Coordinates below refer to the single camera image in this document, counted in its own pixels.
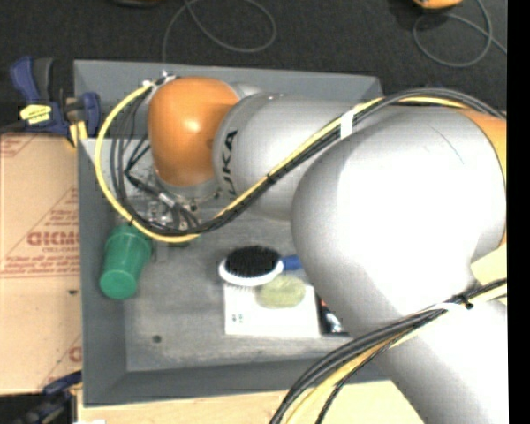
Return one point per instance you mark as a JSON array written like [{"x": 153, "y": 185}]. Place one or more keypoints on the green plastic cup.
[{"x": 123, "y": 259}]

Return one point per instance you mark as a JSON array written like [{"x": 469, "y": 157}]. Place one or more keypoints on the black packet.
[{"x": 329, "y": 318}]

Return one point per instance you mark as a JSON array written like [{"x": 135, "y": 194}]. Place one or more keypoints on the pale green oval sponge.
[{"x": 281, "y": 293}]

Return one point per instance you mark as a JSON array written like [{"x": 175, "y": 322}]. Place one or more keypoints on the brown cardboard board, red print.
[{"x": 35, "y": 316}]

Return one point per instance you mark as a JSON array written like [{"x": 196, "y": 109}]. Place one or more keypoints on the white flat box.
[{"x": 274, "y": 320}]

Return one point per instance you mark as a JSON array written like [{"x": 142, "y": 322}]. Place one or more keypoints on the grey metal bin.
[{"x": 181, "y": 325}]

